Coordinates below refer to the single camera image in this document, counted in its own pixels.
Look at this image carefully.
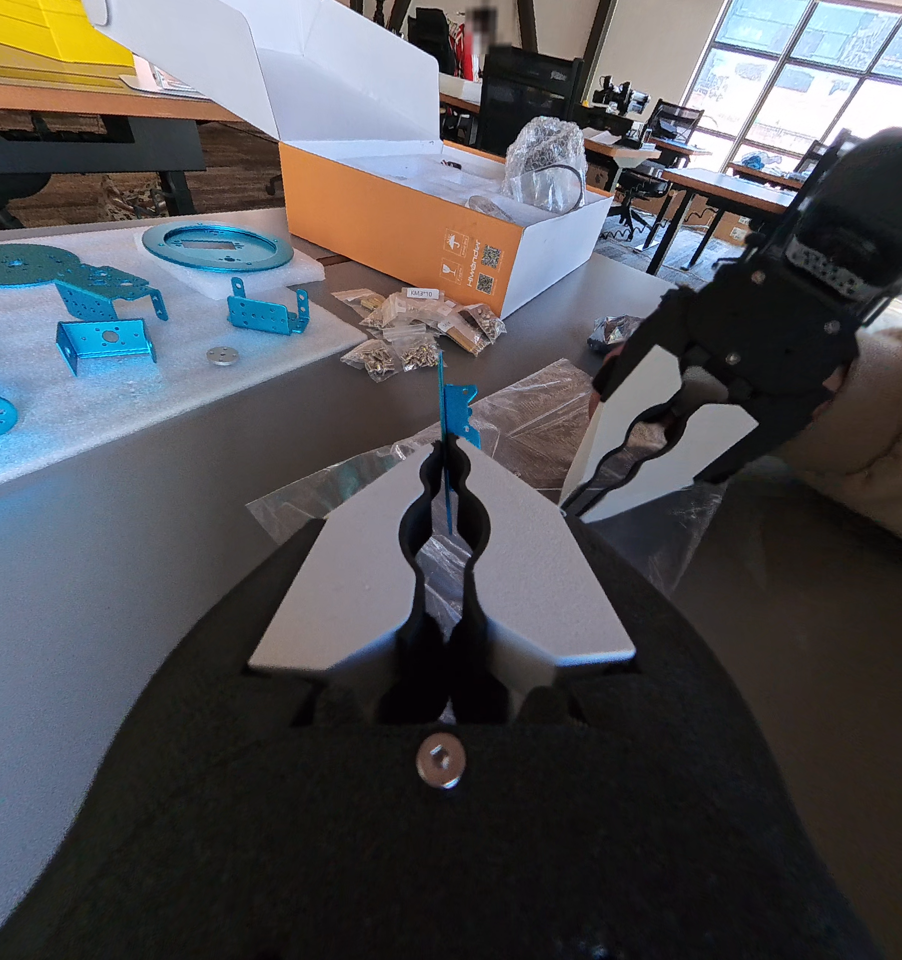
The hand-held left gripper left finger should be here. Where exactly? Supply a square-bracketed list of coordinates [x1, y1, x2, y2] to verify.
[248, 442, 452, 703]

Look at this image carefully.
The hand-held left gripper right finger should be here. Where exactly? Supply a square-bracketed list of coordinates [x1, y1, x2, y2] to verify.
[451, 438, 638, 696]

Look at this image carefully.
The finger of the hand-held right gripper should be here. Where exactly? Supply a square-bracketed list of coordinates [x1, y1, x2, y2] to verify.
[559, 343, 686, 520]
[578, 402, 759, 525]

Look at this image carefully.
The person's right forearm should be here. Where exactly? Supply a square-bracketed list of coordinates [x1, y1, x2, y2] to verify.
[781, 324, 902, 558]

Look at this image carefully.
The wooden office desk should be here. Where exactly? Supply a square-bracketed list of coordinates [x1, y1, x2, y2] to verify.
[646, 166, 798, 277]

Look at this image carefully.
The grey desk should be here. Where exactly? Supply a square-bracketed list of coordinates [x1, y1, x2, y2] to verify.
[0, 206, 902, 960]

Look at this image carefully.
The bag of dark servo parts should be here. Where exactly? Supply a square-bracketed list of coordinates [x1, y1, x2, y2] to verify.
[587, 315, 644, 355]

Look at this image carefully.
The clear plastic bag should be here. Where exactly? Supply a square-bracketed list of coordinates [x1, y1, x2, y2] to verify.
[247, 358, 726, 601]

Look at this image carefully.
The pile of screw bags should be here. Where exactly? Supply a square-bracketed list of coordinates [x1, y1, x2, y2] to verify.
[331, 285, 509, 384]

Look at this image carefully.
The black office chair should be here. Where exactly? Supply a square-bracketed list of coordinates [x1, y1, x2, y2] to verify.
[612, 101, 705, 249]

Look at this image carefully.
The bubble wrap bundle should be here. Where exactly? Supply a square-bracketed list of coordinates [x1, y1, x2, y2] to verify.
[503, 117, 589, 214]

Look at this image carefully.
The large grid window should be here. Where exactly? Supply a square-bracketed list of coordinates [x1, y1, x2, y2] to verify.
[679, 0, 902, 163]

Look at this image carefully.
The workbench with dark equipment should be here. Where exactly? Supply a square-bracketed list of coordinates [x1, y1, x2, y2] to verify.
[571, 73, 716, 175]

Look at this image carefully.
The orange and white cardboard box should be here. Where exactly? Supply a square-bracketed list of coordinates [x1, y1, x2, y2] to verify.
[83, 0, 615, 321]

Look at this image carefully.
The white foam tray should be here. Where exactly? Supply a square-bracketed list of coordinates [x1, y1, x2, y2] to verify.
[0, 206, 369, 496]

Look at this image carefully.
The wooden workbench with black legs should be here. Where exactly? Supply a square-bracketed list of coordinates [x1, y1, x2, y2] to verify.
[0, 73, 272, 220]

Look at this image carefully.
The yellow plastic bin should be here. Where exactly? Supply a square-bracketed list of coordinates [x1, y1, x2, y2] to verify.
[0, 0, 136, 71]

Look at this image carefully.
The blue multi-hole box bracket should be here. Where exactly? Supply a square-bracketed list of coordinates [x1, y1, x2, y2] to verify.
[226, 276, 311, 336]

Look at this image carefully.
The small blue angled bracket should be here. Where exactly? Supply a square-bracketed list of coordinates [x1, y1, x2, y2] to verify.
[55, 318, 159, 376]

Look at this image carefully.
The wide teal flat bracket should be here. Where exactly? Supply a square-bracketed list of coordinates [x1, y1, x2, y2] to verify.
[53, 266, 170, 324]

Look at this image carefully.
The blue ring plate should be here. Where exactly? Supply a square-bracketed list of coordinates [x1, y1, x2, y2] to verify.
[142, 220, 296, 274]

